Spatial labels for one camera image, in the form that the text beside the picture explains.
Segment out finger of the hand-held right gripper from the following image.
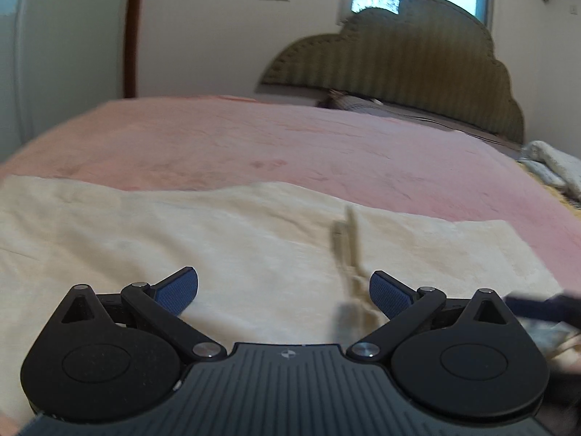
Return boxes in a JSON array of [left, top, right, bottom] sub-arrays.
[[505, 293, 581, 324]]

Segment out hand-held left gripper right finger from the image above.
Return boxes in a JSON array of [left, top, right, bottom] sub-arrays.
[[347, 270, 511, 364]]

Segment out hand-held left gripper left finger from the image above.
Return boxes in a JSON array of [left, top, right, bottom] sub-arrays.
[[61, 266, 228, 364]]

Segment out cream white pants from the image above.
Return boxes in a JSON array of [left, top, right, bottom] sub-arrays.
[[0, 175, 566, 424]]

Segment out yellow cloth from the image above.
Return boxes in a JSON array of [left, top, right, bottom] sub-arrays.
[[542, 181, 581, 213]]

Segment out white knit cloth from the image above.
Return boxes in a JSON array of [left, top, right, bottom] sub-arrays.
[[517, 140, 581, 194]]

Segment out pink blanket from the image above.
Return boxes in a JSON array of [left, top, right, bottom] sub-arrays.
[[0, 94, 581, 303]]

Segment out grey striped pillow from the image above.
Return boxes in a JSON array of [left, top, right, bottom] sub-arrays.
[[383, 102, 523, 148]]

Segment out dark patterned pillow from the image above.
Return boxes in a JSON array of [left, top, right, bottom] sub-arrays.
[[318, 90, 387, 114]]

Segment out olive padded headboard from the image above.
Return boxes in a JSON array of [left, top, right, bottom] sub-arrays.
[[259, 0, 526, 142]]

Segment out floral glass wardrobe door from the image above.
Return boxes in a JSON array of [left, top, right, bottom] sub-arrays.
[[0, 0, 137, 166]]

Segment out brown wooden frame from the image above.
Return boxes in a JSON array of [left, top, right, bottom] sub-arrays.
[[122, 0, 149, 99]]

